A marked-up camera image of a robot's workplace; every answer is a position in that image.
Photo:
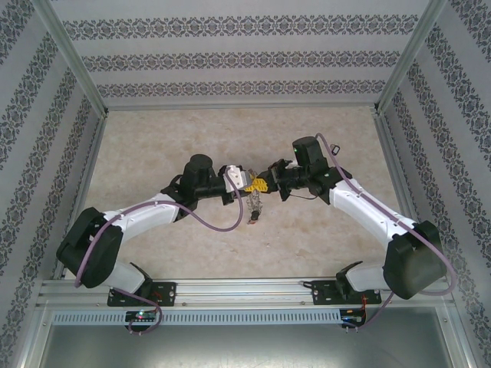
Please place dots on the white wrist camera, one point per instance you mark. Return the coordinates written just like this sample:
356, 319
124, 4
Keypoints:
290, 165
237, 177

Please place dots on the aluminium side rail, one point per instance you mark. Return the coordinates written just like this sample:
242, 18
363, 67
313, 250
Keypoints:
395, 161
92, 153

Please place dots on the aluminium frame post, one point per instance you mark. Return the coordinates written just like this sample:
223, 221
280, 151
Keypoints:
69, 53
410, 53
458, 345
30, 337

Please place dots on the black mounting plate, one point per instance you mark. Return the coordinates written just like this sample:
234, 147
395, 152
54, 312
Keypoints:
322, 293
165, 293

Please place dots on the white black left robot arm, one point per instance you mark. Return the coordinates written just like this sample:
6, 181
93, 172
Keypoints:
145, 212

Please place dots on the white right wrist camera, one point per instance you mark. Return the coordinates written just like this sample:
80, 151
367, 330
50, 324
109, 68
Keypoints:
290, 165

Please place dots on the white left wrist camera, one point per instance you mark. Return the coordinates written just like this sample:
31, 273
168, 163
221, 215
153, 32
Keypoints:
237, 177

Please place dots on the small circuit board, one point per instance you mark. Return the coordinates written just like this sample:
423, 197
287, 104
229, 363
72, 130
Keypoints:
353, 317
142, 316

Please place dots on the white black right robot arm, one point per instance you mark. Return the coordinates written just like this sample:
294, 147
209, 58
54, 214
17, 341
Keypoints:
364, 207

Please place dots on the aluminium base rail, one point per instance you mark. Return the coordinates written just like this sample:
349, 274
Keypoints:
245, 291

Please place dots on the grey metal sheet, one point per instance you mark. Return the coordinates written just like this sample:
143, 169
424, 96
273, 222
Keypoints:
245, 349

